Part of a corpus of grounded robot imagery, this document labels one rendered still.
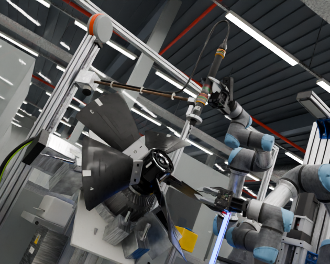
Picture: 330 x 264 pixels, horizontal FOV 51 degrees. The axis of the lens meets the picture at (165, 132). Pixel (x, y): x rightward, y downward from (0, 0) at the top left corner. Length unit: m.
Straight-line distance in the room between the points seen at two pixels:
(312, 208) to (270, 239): 0.83
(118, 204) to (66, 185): 0.21
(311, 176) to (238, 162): 0.62
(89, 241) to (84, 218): 0.09
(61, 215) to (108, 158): 0.65
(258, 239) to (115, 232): 0.49
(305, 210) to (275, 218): 0.77
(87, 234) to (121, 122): 0.43
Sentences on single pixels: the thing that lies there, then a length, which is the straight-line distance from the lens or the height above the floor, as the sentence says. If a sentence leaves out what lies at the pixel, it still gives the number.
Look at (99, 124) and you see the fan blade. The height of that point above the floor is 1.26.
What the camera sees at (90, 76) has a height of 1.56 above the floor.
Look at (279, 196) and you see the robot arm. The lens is 1.48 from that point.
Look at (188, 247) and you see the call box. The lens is 1.75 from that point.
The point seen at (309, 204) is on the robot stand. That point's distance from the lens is 2.05.
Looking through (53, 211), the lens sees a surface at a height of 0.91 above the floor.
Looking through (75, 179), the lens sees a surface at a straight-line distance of 1.25.
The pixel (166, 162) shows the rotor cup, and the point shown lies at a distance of 1.32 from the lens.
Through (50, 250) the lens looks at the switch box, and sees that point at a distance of 1.50.
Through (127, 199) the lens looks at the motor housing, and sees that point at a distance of 1.32.
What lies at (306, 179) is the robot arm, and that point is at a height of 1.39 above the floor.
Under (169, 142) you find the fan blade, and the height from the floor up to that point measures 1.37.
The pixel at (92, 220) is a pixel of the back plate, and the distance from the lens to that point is 1.32.
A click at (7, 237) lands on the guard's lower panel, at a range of 1.91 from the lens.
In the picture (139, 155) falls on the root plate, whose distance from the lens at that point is 1.34.
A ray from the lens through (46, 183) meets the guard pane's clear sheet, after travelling 1.93.
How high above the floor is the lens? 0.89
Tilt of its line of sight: 19 degrees up
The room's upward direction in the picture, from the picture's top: 23 degrees clockwise
